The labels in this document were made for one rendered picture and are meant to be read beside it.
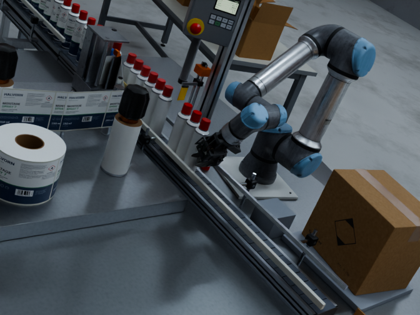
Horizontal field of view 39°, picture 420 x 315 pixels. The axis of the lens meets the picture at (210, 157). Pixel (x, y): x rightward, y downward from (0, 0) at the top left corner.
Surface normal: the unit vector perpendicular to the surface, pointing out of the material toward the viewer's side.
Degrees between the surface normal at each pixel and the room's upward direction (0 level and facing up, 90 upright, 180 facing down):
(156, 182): 0
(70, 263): 0
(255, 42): 91
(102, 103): 90
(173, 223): 0
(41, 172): 90
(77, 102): 90
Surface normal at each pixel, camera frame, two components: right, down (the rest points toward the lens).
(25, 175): 0.20, 0.52
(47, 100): 0.50, 0.55
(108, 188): 0.32, -0.83
